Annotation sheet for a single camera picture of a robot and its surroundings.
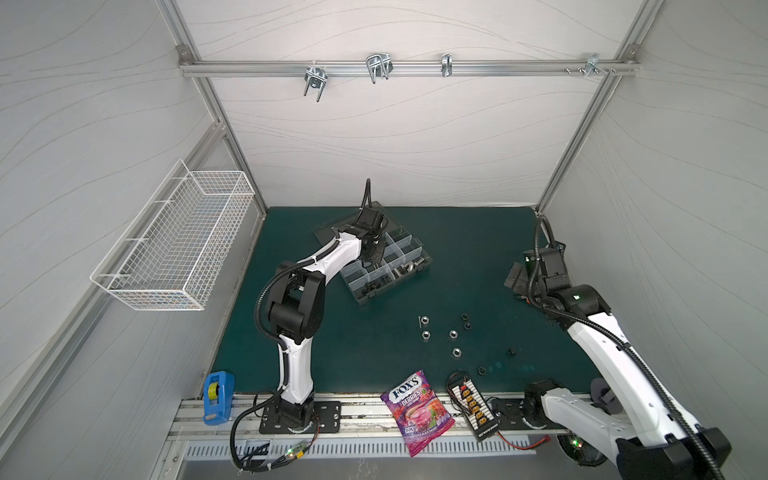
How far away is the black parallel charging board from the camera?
2.36ft

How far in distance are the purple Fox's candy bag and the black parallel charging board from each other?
0.14 feet

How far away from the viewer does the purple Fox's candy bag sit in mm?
714
